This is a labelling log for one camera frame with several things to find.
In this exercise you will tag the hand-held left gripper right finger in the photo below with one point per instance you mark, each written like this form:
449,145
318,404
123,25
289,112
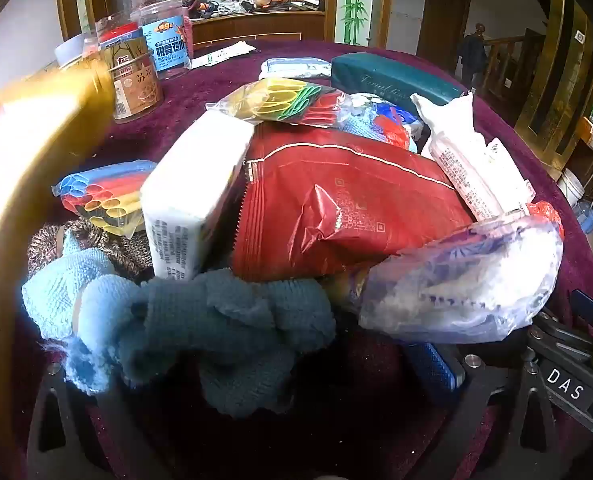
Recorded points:
434,370

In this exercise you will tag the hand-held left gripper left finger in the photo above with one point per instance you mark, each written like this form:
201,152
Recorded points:
126,435

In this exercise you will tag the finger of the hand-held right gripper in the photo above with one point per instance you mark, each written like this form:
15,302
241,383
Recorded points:
584,310

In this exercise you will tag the printed clear bag white tissue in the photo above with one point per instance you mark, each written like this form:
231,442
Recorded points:
466,280

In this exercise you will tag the red plastic bag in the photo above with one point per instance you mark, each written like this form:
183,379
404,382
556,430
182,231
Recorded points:
546,210

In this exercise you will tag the dark blue towel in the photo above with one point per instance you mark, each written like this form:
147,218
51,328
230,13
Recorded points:
236,320

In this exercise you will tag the light blue cloth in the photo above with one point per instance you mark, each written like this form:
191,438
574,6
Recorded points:
61,285

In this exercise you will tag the brown knitted hat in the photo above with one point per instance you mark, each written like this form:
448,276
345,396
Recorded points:
126,250

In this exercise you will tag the red snack bag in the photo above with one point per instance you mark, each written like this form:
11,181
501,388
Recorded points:
336,200

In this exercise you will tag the blue red straw pack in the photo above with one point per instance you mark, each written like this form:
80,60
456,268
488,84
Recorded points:
104,195

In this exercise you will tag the blue and red mesh bag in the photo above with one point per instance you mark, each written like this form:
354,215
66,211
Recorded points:
376,120

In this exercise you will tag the yellow box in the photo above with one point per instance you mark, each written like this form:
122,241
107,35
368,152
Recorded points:
6,160

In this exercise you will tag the yellow green straw pack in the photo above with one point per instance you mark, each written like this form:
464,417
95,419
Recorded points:
276,102

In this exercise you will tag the blue water jug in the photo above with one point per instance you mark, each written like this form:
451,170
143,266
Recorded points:
589,217

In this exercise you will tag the white bucket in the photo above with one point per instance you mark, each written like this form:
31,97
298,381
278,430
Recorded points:
570,187

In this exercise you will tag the white plastic packet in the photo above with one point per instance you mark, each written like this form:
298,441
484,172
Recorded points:
466,160

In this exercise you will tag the golden wooden screen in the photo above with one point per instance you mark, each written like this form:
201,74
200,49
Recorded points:
561,60

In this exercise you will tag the wooden stair railing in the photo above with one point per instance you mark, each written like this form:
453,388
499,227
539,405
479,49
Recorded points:
506,55

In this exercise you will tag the teal tissue pack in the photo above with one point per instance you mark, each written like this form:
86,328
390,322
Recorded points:
391,80

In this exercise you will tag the wooden door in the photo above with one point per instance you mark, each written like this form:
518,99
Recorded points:
446,10

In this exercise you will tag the white and blue tissue pack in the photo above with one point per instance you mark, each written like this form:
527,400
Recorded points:
291,67

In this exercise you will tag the brown label plastic jar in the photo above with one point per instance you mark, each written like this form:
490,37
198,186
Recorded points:
134,85

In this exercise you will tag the wide bamboo painted panel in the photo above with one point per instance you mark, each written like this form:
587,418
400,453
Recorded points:
354,0

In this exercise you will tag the white paper packet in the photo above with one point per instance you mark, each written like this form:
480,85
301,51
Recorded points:
221,55

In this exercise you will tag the wooden counter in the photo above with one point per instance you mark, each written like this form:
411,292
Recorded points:
256,27

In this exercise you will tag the pale lid plastic jar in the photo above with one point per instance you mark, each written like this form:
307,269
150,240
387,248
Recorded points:
74,50

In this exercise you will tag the blue label plastic jar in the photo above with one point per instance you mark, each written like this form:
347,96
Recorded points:
166,45

